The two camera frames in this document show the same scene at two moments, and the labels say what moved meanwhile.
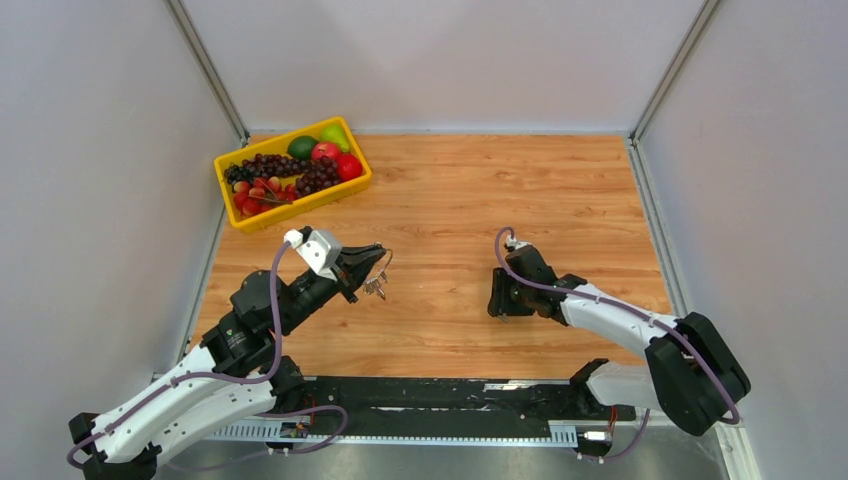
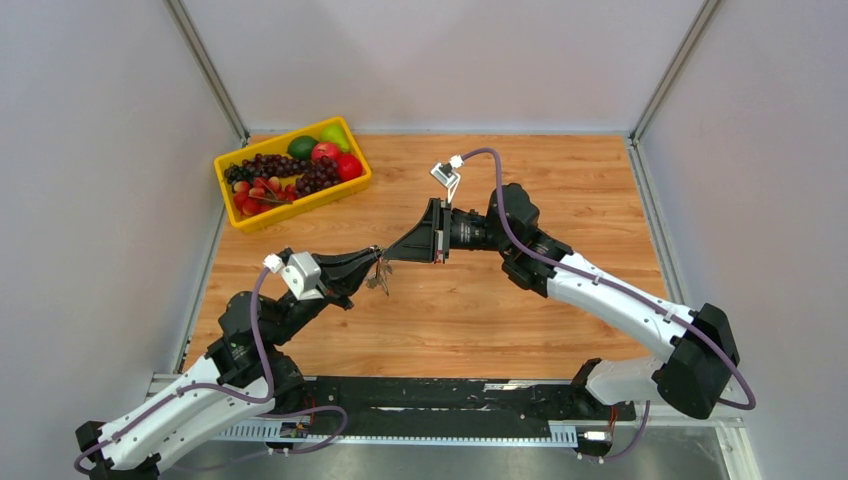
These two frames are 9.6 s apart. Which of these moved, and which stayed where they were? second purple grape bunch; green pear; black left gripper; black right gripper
Moved: black right gripper
Stayed: second purple grape bunch; black left gripper; green pear
